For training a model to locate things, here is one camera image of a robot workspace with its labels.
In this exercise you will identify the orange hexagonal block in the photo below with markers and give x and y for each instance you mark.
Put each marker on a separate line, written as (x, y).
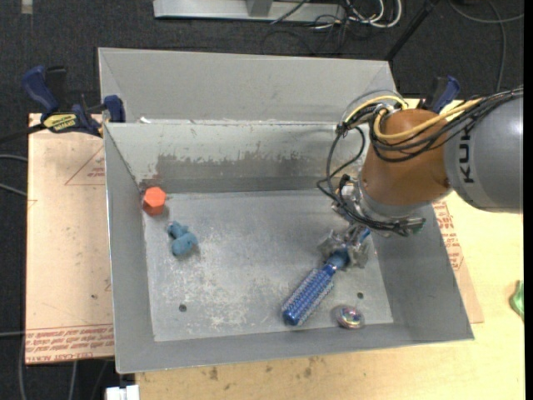
(154, 201)

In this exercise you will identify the brown cardboard board, red print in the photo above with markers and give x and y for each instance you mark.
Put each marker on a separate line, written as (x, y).
(66, 244)

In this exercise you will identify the shiny iridescent round disc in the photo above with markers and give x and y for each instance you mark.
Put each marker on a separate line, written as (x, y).
(349, 317)

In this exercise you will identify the green soft thing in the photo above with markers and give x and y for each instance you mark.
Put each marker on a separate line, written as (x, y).
(517, 300)

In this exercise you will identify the blue bristle hairbrush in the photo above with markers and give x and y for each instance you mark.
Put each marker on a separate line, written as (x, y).
(308, 296)

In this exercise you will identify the grey metal bin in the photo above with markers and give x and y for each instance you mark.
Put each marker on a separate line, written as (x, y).
(250, 265)

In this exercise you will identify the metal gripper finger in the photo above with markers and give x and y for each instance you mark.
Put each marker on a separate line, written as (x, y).
(329, 245)
(360, 256)

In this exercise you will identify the blue toy animal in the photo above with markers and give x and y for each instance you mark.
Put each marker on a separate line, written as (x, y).
(183, 242)

